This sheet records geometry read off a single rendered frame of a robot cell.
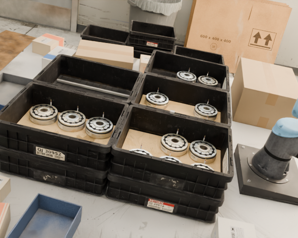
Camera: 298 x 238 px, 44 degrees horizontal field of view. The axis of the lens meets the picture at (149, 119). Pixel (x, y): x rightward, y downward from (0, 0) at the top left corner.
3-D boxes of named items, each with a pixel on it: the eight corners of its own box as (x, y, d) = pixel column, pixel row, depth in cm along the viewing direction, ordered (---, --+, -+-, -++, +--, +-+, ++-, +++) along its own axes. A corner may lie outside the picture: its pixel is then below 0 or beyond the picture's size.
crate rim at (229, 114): (228, 96, 166) (230, 91, 164) (230, 132, 140) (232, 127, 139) (143, 76, 168) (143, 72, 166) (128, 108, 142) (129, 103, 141)
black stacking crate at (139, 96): (222, 114, 171) (229, 93, 164) (223, 151, 146) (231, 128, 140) (139, 95, 173) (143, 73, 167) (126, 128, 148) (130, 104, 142)
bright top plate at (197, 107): (218, 107, 165) (218, 106, 165) (216, 118, 157) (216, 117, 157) (196, 102, 166) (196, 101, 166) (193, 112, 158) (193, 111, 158)
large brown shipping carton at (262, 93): (290, 134, 187) (305, 101, 176) (232, 121, 189) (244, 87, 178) (279, 98, 221) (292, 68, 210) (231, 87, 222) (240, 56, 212)
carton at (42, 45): (50, 57, 215) (50, 46, 211) (32, 52, 217) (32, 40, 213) (63, 49, 228) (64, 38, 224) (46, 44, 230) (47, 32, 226)
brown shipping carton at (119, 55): (129, 72, 217) (133, 46, 208) (129, 89, 198) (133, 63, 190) (78, 64, 213) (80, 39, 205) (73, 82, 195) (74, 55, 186)
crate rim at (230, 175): (230, 132, 140) (232, 127, 139) (232, 183, 115) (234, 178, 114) (128, 108, 142) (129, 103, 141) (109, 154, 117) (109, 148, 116)
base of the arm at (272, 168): (282, 159, 159) (292, 141, 154) (290, 183, 147) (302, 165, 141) (249, 151, 158) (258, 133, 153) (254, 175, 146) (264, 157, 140)
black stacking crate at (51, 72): (139, 95, 173) (143, 73, 167) (125, 128, 148) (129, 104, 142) (58, 76, 175) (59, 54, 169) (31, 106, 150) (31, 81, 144)
